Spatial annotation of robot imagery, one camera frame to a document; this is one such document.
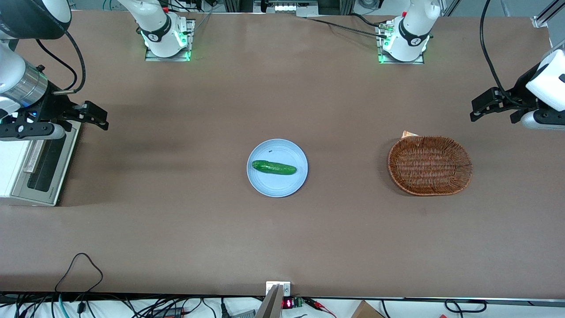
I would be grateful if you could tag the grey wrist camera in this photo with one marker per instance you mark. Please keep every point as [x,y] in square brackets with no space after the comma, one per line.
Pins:
[543,120]
[31,131]

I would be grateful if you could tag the red alligator clip leads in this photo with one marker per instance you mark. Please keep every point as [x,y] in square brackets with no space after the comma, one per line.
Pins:
[320,304]

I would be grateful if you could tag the white power strip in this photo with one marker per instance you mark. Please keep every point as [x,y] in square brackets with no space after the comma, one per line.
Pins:
[287,6]

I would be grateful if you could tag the grey camera mount beam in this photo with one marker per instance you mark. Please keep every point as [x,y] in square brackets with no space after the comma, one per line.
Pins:
[269,307]

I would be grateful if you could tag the aluminium frame profile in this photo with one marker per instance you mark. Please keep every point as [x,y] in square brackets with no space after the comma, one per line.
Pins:
[547,12]

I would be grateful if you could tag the red digit display board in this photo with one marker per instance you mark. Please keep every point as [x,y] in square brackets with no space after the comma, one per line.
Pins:
[289,303]

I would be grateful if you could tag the light blue plate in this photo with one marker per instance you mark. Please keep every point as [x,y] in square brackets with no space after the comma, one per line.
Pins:
[276,183]

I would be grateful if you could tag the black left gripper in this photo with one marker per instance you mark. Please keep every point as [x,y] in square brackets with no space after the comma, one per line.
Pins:
[520,90]

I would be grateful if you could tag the grey glass oven door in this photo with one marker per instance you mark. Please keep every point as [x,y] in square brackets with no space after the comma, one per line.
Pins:
[50,165]

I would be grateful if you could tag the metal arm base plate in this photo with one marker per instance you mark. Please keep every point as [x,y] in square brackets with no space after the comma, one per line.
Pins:
[167,58]
[401,62]

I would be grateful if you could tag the brown cardboard piece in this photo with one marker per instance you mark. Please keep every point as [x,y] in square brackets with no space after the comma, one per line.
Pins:
[366,311]

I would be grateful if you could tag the white toaster oven body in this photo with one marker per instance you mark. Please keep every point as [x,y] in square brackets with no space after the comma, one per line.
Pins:
[9,168]

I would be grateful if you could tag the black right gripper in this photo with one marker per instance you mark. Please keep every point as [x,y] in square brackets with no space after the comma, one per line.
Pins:
[52,107]

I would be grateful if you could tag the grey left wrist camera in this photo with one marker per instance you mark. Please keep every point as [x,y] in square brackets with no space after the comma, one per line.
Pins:
[543,120]

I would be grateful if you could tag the green cucumber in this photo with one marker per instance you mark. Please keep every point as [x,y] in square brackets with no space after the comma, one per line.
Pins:
[273,167]

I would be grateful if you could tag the white mounting bracket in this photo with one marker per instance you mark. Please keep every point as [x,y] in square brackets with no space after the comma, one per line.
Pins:
[287,289]

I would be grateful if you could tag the orange paper tag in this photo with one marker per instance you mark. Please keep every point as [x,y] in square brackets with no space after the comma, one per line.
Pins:
[408,134]

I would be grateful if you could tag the grey plastic box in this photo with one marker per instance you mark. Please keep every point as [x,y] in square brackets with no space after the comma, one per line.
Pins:
[245,314]

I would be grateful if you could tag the brown wicker basket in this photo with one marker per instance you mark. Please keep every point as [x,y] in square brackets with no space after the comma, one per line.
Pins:
[430,165]

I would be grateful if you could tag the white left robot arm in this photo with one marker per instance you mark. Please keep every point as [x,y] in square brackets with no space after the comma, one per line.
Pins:
[410,26]

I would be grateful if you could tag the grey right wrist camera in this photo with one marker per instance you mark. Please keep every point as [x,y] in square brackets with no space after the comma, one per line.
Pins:
[31,131]

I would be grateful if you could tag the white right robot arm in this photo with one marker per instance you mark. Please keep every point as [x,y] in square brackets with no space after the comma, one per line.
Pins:
[154,26]

